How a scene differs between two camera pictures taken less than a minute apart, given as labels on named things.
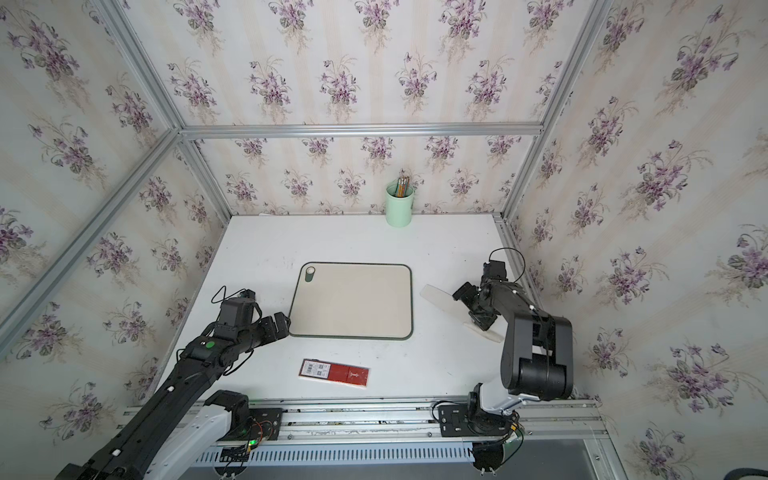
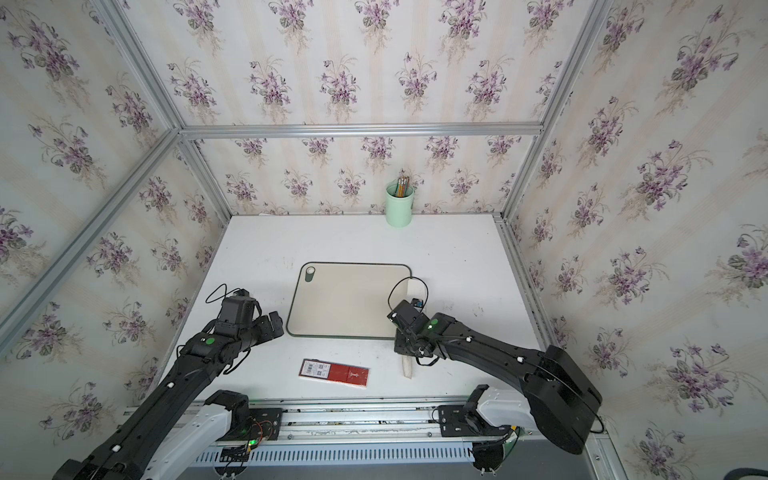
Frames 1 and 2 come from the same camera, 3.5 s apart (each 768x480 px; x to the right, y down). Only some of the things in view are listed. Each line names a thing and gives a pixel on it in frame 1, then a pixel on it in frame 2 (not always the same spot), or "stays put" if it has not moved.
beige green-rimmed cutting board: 353,300 stays put
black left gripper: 270,333 stays put
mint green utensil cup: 399,210 stays put
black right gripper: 464,292 to 397,344
